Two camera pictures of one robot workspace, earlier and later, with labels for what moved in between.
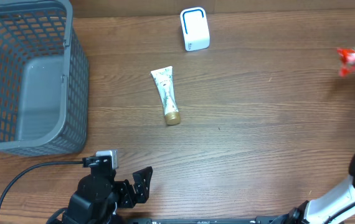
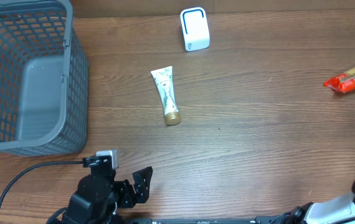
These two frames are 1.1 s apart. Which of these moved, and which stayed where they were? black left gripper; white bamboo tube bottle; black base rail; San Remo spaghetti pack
Moved: San Remo spaghetti pack
Stayed: white bamboo tube bottle; black left gripper; black base rail
